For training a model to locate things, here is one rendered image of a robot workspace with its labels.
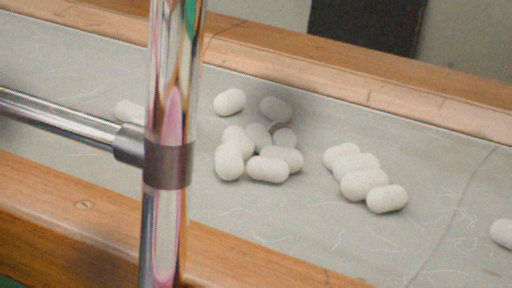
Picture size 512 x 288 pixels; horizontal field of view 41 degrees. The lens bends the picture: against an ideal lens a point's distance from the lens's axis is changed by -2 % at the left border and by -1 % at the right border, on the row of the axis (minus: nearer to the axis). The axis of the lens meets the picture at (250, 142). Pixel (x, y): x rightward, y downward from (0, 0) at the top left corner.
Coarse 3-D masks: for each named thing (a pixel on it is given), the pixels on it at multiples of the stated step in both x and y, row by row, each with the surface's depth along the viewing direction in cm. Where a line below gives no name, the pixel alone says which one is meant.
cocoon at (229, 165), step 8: (224, 144) 51; (232, 144) 51; (216, 152) 51; (224, 152) 50; (232, 152) 50; (240, 152) 51; (216, 160) 50; (224, 160) 49; (232, 160) 49; (240, 160) 49; (216, 168) 49; (224, 168) 49; (232, 168) 49; (240, 168) 49; (224, 176) 49; (232, 176) 49
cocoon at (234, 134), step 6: (234, 126) 54; (228, 132) 53; (234, 132) 53; (240, 132) 53; (246, 132) 54; (222, 138) 54; (228, 138) 53; (234, 138) 52; (240, 138) 52; (246, 138) 52; (240, 144) 52; (246, 144) 52; (252, 144) 52; (246, 150) 52; (252, 150) 52; (246, 156) 52
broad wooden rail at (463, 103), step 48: (0, 0) 83; (48, 0) 81; (96, 0) 81; (144, 0) 84; (240, 48) 72; (288, 48) 72; (336, 48) 74; (336, 96) 67; (384, 96) 66; (432, 96) 65; (480, 96) 65
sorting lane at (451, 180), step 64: (0, 64) 66; (64, 64) 68; (128, 64) 70; (0, 128) 54; (320, 128) 60; (384, 128) 62; (128, 192) 47; (192, 192) 48; (256, 192) 49; (320, 192) 50; (448, 192) 52; (320, 256) 43; (384, 256) 43; (448, 256) 44
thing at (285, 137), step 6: (270, 126) 56; (276, 132) 55; (282, 132) 54; (288, 132) 54; (276, 138) 54; (282, 138) 54; (288, 138) 54; (294, 138) 54; (276, 144) 54; (282, 144) 54; (288, 144) 54; (294, 144) 54
